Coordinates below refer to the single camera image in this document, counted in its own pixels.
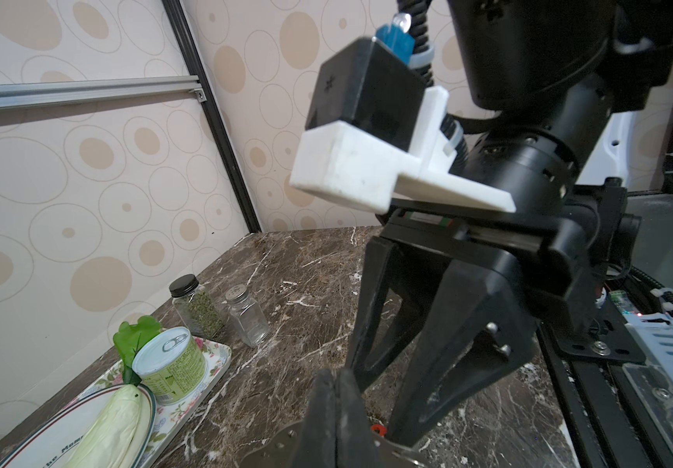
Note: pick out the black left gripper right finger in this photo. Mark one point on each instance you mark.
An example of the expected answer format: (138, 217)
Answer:
(355, 444)

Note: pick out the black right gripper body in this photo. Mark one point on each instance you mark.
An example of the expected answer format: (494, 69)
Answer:
(565, 258)

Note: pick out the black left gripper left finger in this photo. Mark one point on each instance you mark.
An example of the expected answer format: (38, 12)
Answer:
(316, 445)

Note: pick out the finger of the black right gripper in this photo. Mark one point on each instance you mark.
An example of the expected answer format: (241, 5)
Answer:
(388, 267)
(477, 332)

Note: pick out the red key tag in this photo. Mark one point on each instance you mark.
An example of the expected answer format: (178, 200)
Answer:
(379, 429)

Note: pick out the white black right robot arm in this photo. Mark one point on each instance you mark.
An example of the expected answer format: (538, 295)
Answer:
(555, 71)

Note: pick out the small clear glass jar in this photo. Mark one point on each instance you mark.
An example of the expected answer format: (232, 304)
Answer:
(246, 315)

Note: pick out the floral rectangular tray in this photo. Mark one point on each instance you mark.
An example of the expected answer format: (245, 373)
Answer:
(168, 418)

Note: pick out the green tin can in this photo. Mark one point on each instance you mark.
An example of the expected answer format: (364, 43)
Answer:
(171, 365)

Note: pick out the dark lid glass jar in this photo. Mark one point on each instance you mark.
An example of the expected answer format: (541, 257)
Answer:
(199, 311)

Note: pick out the pale green toy cabbage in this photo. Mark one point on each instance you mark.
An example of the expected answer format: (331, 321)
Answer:
(109, 439)

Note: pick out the green toy leaf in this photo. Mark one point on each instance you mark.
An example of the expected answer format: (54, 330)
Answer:
(128, 341)

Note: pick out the white plate with red text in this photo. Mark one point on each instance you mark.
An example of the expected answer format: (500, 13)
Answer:
(54, 444)

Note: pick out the silver aluminium crossbar right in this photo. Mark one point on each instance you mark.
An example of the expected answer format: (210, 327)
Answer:
(14, 96)

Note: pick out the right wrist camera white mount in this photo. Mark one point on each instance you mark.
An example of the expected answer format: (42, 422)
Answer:
(374, 130)

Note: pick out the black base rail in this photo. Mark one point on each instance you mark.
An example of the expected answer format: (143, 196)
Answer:
(607, 421)

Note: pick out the black corner frame post right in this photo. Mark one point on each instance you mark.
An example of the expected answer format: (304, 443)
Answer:
(193, 60)

